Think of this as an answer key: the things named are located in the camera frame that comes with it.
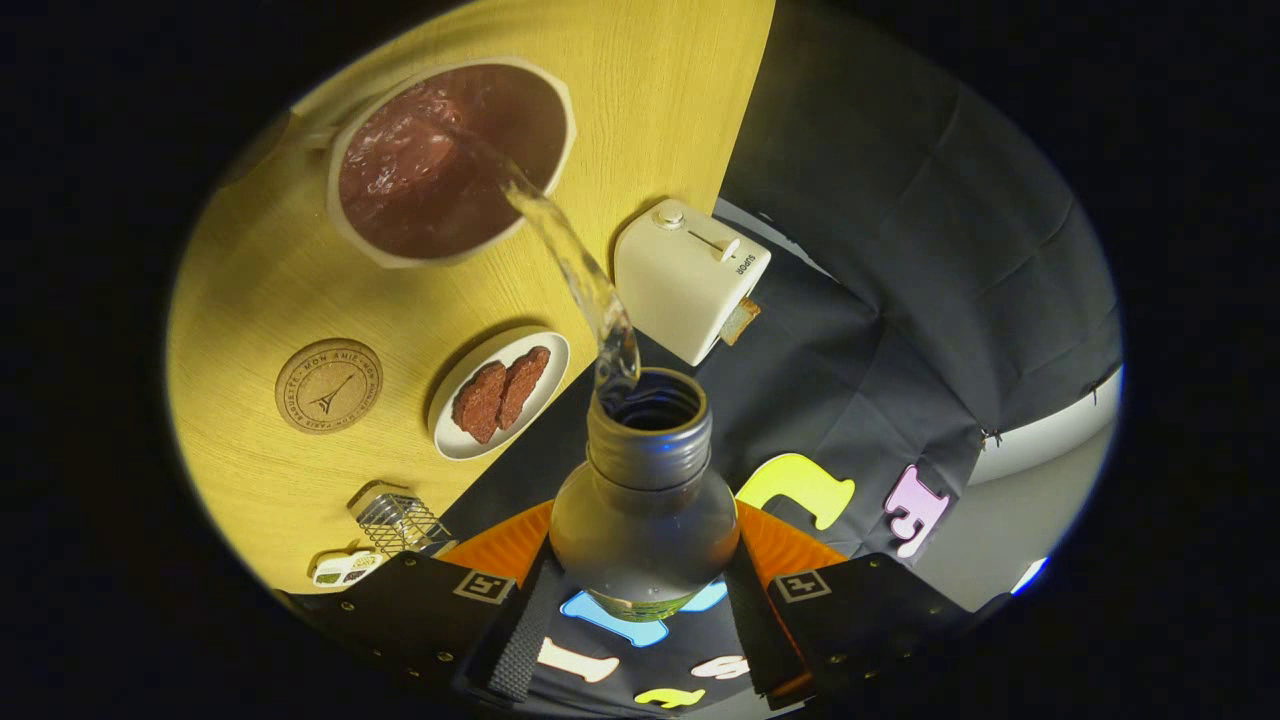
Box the brown toast slice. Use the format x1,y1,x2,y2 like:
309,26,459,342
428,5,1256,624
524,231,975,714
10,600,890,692
722,297,763,347

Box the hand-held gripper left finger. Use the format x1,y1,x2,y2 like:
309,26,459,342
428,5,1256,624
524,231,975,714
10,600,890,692
275,500,566,706

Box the white toaster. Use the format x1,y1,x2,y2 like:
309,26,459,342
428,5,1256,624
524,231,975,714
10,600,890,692
613,198,773,368

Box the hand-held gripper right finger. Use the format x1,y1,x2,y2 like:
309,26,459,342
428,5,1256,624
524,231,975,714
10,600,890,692
722,500,1011,713

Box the silver juice bottle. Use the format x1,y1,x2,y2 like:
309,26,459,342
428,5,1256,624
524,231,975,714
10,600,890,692
548,366,742,623

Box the clear juice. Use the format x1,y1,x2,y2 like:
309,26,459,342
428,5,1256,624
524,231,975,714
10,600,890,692
338,65,643,401

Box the beige cup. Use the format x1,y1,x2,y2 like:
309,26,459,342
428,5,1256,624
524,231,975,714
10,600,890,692
290,57,579,269

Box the white divided bean dish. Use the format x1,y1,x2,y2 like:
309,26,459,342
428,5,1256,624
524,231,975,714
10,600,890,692
311,545,386,588

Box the small wire basket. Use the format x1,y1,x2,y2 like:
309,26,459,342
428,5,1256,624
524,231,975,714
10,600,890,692
347,482,456,557

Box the wooden table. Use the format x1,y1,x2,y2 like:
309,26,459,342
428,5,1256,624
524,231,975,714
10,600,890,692
165,0,778,596

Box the round cork coaster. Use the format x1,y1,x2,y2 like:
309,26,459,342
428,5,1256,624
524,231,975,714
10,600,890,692
274,338,385,435

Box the white oval plate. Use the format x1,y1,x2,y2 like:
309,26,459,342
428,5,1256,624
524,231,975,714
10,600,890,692
427,327,572,462

